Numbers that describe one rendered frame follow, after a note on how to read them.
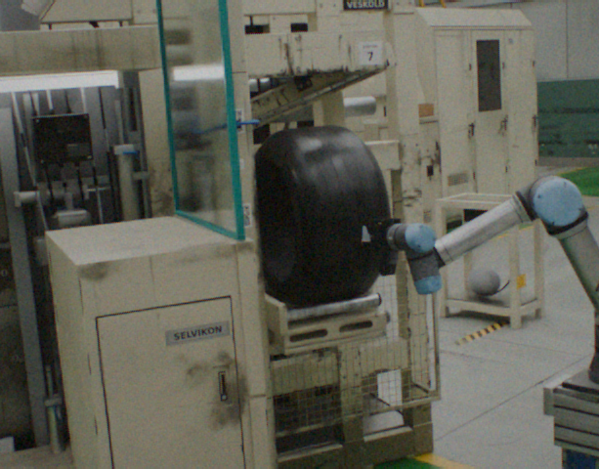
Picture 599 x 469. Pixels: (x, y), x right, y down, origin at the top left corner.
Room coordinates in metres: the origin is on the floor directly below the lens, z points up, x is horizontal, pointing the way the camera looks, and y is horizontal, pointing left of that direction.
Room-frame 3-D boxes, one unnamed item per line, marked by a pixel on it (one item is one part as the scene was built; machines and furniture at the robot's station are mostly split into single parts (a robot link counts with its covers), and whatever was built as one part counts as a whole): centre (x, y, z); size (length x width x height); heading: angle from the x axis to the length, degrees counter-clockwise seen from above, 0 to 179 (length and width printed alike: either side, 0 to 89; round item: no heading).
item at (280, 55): (3.16, -0.02, 1.71); 0.61 x 0.25 x 0.15; 112
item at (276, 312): (2.77, 0.14, 0.90); 0.40 x 0.03 x 0.10; 22
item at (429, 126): (7.84, -0.82, 0.62); 0.91 x 0.58 x 1.25; 135
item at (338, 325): (2.71, -0.07, 0.84); 0.36 x 0.09 x 0.06; 112
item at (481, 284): (5.63, -1.23, 0.40); 0.60 x 0.35 x 0.80; 45
